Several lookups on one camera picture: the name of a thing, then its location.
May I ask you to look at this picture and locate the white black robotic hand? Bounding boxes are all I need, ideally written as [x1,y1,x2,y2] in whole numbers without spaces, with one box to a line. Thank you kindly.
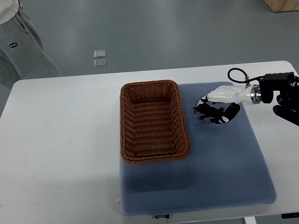
[197,85,261,124]

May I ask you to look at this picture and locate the dark toy crocodile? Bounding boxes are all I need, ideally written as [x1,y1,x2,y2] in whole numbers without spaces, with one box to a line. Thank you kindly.
[193,104,224,124]

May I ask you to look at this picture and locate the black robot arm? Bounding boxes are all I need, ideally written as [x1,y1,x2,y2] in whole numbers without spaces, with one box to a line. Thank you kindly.
[258,72,299,125]

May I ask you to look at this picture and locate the brown wicker basket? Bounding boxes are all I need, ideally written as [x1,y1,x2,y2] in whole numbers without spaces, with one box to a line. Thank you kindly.
[120,80,191,164]

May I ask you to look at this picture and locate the blue foam cushion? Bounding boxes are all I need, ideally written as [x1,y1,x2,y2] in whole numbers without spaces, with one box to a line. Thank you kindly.
[120,82,277,216]

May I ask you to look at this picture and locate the wooden box corner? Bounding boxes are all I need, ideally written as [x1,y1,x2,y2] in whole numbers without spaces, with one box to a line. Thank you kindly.
[264,0,299,13]

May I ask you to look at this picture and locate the lower metal floor plate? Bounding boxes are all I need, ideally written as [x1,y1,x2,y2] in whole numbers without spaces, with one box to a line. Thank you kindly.
[94,59,107,68]

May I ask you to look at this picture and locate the metal floor plate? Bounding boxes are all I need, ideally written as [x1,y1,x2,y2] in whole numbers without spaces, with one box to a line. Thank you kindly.
[94,49,106,58]
[94,59,107,68]

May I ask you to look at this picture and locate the black table controller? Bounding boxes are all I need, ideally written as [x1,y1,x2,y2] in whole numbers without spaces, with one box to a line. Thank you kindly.
[281,212,299,219]

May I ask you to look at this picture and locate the table control label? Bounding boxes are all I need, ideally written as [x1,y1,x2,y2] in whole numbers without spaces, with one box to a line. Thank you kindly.
[155,214,170,219]

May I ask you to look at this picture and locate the upper metal floor plate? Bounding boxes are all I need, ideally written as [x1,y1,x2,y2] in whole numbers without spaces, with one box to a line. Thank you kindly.
[94,49,106,58]

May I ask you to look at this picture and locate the person in grey sweatpants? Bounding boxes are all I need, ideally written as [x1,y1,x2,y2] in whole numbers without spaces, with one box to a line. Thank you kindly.
[0,0,62,89]

